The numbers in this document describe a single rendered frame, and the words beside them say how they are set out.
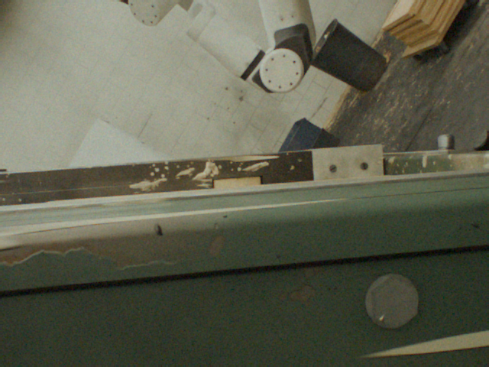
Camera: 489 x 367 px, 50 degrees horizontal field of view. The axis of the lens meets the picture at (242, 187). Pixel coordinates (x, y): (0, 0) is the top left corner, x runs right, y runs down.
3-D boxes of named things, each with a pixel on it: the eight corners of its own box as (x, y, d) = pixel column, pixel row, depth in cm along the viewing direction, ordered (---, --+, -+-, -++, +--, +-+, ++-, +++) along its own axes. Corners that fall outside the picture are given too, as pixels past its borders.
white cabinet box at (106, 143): (298, 232, 471) (96, 117, 447) (266, 287, 473) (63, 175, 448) (286, 222, 532) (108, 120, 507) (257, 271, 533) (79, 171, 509)
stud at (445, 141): (458, 152, 80) (457, 133, 80) (443, 154, 80) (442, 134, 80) (450, 153, 83) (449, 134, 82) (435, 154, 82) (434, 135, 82)
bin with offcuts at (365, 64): (398, 48, 490) (341, 11, 483) (370, 95, 492) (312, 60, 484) (379, 57, 542) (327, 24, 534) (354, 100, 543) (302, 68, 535)
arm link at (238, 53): (199, 42, 102) (275, 103, 105) (190, 46, 92) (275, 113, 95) (231, -4, 99) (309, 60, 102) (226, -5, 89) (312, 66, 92)
